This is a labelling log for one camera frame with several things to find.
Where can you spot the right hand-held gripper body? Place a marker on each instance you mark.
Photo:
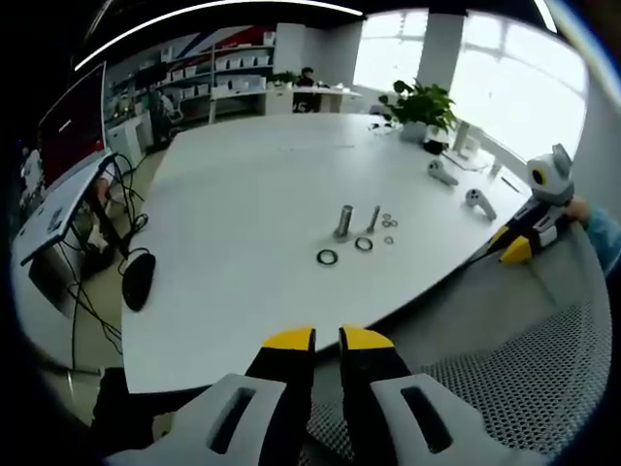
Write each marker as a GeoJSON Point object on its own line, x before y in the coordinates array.
{"type": "Point", "coordinates": [553, 179]}

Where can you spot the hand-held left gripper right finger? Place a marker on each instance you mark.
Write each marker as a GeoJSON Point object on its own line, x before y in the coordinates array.
{"type": "Point", "coordinates": [436, 412]}

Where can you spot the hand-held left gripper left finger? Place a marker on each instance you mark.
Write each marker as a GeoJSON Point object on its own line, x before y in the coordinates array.
{"type": "Point", "coordinates": [228, 412]}

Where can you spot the thin metal threaded stud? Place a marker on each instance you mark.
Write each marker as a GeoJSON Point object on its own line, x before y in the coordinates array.
{"type": "Point", "coordinates": [372, 221]}

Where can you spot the medium black washer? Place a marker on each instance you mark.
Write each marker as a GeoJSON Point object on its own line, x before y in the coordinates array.
{"type": "Point", "coordinates": [356, 244]}

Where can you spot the thick metal threaded stud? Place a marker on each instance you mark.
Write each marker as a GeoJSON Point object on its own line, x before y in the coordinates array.
{"type": "Point", "coordinates": [344, 222]}

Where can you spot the large black washer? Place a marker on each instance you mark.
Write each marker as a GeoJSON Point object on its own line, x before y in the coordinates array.
{"type": "Point", "coordinates": [319, 257]}

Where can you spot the person's right hand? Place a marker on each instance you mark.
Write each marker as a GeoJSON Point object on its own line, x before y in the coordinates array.
{"type": "Point", "coordinates": [577, 209]}

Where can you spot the white handheld controller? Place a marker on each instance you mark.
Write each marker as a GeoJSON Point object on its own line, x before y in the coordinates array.
{"type": "Point", "coordinates": [479, 200]}
{"type": "Point", "coordinates": [441, 172]}

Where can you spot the white stand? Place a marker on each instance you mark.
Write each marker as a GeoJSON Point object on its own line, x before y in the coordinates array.
{"type": "Point", "coordinates": [466, 145]}

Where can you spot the grey mesh office chair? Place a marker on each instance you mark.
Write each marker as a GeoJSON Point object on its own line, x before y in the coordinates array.
{"type": "Point", "coordinates": [533, 388]}

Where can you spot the potted green plant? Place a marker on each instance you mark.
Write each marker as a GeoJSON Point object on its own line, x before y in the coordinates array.
{"type": "Point", "coordinates": [424, 109]}

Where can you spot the black computer mouse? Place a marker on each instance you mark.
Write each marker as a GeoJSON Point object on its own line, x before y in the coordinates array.
{"type": "Point", "coordinates": [140, 279]}

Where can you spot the white background desk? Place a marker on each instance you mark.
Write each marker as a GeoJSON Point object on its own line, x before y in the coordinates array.
{"type": "Point", "coordinates": [320, 94]}

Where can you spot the white side desk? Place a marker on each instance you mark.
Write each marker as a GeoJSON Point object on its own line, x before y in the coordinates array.
{"type": "Point", "coordinates": [58, 209]}

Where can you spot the dark computer monitor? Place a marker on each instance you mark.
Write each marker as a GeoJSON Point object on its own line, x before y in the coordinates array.
{"type": "Point", "coordinates": [73, 126]}

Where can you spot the white shelving unit with bins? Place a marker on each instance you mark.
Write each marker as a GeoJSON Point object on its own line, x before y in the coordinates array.
{"type": "Point", "coordinates": [218, 73]}

